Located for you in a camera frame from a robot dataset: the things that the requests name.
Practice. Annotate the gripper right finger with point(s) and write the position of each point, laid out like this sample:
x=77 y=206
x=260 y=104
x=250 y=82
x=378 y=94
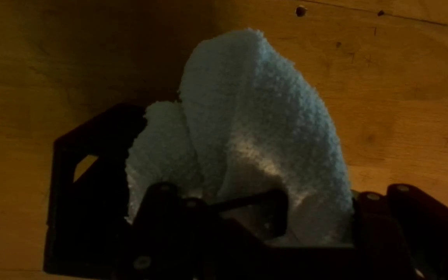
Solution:
x=403 y=241

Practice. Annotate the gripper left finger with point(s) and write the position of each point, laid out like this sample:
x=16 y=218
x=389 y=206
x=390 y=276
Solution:
x=161 y=225

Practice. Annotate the white towel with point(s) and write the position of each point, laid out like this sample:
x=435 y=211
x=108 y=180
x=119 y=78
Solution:
x=255 y=116

